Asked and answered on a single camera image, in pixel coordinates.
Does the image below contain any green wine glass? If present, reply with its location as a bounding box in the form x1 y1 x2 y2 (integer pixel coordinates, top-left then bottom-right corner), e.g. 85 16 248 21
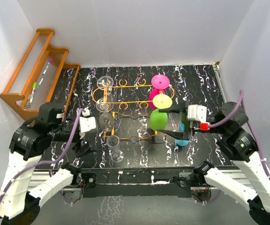
148 93 173 132

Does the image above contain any pink wine glass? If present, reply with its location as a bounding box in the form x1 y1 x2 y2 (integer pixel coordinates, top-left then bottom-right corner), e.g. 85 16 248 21
148 74 170 109

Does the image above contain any clear wine glass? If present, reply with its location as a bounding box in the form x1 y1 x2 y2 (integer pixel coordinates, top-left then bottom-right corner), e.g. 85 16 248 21
97 76 116 103
106 135 124 163

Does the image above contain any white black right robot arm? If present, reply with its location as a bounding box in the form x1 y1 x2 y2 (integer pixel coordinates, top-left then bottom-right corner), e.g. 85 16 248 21
160 101 270 225

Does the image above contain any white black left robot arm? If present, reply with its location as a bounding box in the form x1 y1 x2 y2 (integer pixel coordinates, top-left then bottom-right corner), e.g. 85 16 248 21
0 102 97 225

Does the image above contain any blue wine glass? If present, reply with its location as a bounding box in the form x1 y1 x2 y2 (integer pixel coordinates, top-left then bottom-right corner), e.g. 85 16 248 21
175 123 190 147

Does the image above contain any orange wooden shelf rack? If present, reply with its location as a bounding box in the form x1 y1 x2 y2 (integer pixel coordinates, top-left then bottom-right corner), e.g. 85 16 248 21
0 28 81 120

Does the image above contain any green capped marker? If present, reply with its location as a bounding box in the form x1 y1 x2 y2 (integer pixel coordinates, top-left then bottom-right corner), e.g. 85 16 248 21
29 82 37 104

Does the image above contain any pink capped marker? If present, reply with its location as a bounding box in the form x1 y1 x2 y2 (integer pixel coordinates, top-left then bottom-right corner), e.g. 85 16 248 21
42 58 53 76

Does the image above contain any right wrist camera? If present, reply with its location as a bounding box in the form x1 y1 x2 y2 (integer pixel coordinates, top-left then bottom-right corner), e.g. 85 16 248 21
187 105 210 131

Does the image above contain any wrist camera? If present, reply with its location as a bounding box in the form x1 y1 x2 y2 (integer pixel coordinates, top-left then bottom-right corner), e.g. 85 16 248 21
79 109 98 140
187 105 210 131

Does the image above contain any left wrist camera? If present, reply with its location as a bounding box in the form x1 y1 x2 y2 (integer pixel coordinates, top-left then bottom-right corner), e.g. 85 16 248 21
79 109 98 140

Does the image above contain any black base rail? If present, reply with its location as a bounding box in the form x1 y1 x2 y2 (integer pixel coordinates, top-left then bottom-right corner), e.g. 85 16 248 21
55 166 222 199

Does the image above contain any gold wire wine glass rack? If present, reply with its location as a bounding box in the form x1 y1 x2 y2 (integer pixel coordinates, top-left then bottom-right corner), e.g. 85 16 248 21
92 78 175 141

